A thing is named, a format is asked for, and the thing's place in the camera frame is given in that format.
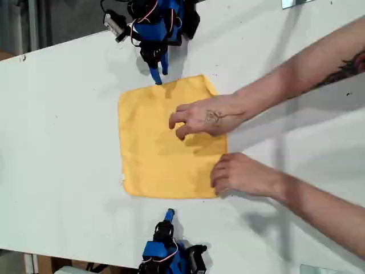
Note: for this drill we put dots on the yellow square microfiber towel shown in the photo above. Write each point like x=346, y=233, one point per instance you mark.
x=148, y=171

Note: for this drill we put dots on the person's right hand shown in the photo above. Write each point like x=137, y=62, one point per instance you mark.
x=208, y=117

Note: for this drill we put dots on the person's left hand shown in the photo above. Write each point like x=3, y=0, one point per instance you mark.
x=245, y=177

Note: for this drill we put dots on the black table clamp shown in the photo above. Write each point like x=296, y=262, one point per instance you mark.
x=193, y=23

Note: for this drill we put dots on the brown cardboard box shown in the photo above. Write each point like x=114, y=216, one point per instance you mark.
x=5, y=55

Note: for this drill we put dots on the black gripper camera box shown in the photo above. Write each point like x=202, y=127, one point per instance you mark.
x=196, y=258
x=115, y=24

